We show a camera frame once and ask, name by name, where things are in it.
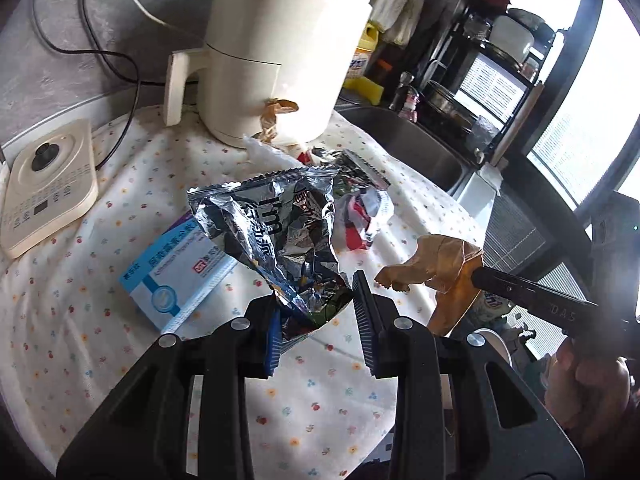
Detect hanging cloth bags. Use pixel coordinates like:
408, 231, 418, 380
370, 0, 425, 49

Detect small crumpled foil wrapper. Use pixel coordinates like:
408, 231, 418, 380
311, 148, 394, 250

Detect silver foil snack bag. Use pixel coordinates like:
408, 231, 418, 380
186, 166, 352, 349

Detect cream air fryer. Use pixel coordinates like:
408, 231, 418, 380
163, 0, 372, 148

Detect yellow sponge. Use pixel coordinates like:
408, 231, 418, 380
343, 76, 384, 106

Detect pink faucet attachment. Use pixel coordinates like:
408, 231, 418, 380
390, 72, 420, 124

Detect yellow detergent bottle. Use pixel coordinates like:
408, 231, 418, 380
345, 22, 380, 80

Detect black power cable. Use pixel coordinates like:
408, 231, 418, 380
30, 0, 166, 172

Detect floral white tablecloth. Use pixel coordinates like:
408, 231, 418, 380
0, 104, 497, 480

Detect crumpled brown paper scrap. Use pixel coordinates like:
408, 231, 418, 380
253, 99, 299, 144

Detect person's right hand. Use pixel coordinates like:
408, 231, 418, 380
544, 338, 630, 448

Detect white plastic wrapper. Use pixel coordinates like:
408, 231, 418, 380
243, 136, 303, 174

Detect black dish rack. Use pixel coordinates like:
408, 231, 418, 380
422, 0, 556, 166

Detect cream kettle base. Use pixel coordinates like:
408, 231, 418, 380
1, 118, 98, 259

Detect stainless steel sink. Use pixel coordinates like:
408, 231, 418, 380
335, 105, 472, 197

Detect blue white medicine box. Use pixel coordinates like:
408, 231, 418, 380
119, 212, 236, 334

